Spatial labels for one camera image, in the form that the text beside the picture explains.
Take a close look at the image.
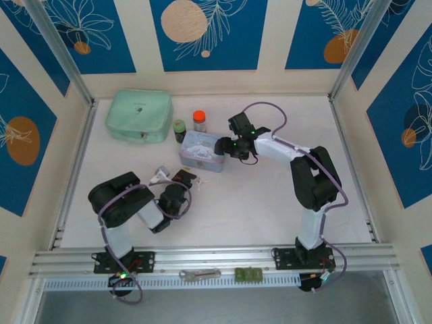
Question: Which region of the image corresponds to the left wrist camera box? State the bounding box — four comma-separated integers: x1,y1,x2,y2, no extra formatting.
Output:
149,165,170,186

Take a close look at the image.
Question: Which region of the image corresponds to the black controller board green light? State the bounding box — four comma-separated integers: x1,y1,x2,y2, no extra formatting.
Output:
107,272,136,288
299,272,333,294

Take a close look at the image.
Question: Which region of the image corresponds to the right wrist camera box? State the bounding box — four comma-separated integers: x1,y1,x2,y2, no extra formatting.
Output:
227,113,252,136

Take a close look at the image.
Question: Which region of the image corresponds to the aluminium front frame rail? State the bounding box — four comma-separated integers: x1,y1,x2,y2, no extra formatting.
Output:
28,243,402,278

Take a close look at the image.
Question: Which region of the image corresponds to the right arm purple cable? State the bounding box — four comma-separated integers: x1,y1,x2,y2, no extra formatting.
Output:
242,101,348,294

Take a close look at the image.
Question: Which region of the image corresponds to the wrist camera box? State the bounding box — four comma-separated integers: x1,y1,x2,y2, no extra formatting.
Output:
227,113,252,136
149,165,170,186

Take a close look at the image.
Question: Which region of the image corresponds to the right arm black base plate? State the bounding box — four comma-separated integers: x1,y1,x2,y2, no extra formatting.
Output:
273,247,337,271

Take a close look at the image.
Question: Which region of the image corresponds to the green three button block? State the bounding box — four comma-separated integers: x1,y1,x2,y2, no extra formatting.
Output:
235,267,263,281

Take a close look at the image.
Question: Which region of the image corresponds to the orange lid spice bottle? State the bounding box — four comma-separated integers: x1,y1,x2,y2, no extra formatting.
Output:
192,110,207,133

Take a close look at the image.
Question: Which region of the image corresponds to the aluminium corner post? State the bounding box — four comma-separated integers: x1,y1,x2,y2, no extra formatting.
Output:
25,0,96,106
327,0,395,102

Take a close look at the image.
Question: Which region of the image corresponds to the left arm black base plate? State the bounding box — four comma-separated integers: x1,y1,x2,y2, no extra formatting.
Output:
93,250,156,274

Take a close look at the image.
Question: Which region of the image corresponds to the green lid dark bottle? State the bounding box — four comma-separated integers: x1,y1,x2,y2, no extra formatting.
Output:
173,118,187,144

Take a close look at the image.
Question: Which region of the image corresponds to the light blue cartoon tin box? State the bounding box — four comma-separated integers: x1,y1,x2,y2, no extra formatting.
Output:
178,130,227,174

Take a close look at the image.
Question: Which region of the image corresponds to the white slotted cable duct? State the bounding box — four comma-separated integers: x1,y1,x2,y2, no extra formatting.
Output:
43,273,301,292

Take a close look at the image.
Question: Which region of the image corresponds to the mint green zipper pouch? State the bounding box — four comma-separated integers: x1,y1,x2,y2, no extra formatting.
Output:
106,88,173,144

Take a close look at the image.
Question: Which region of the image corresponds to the silver flat wrench tool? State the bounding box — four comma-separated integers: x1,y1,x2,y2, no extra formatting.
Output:
178,268,222,281

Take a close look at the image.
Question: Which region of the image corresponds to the aluminium side rail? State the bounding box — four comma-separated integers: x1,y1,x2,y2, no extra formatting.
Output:
329,96,381,244
49,100,99,250

